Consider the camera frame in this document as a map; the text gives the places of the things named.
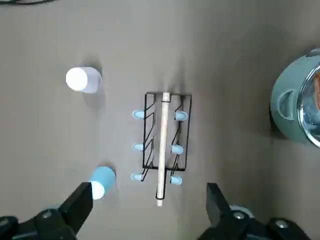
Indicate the glass pot lid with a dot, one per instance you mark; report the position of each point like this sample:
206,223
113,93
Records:
310,112

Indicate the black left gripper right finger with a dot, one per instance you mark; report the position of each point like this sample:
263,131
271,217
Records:
225,220

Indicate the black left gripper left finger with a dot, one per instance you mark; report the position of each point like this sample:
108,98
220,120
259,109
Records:
62,220

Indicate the orange carrot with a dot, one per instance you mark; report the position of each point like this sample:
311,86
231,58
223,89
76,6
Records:
317,87

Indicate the pale pink cup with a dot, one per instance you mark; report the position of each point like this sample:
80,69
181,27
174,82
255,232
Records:
80,80

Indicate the grey-green cooking pot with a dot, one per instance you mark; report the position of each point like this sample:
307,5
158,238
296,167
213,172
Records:
282,105

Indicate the light blue cup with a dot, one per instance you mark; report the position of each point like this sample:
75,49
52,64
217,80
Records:
105,178

